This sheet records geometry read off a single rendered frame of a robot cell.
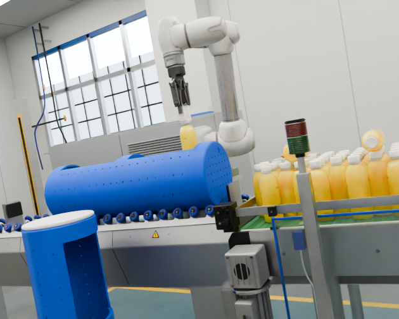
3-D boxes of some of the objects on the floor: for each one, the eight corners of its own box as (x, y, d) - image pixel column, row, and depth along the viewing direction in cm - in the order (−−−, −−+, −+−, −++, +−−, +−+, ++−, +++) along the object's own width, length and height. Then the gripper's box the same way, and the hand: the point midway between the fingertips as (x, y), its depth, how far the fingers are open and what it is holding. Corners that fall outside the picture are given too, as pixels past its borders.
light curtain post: (68, 352, 281) (19, 99, 272) (75, 353, 278) (26, 97, 270) (61, 357, 275) (12, 99, 267) (68, 357, 272) (18, 97, 264)
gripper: (177, 71, 189) (187, 123, 190) (158, 68, 174) (168, 124, 175) (192, 66, 186) (202, 119, 186) (173, 62, 171) (183, 121, 171)
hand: (184, 114), depth 181 cm, fingers closed on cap, 4 cm apart
